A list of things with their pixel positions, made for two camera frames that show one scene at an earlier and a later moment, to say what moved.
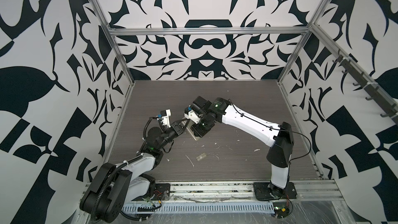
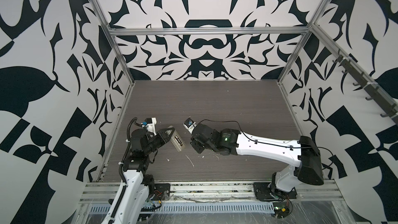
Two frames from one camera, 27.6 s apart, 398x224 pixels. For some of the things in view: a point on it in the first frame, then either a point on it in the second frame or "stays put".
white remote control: x=192 y=133 -> x=176 y=140
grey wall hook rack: x=389 y=108 stays put
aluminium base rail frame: x=235 y=193 stays put
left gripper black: x=176 y=129 -> x=161 y=137
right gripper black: x=198 y=132 -> x=195 y=144
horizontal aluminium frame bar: x=210 y=31 stays put
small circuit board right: x=281 y=209 stays put
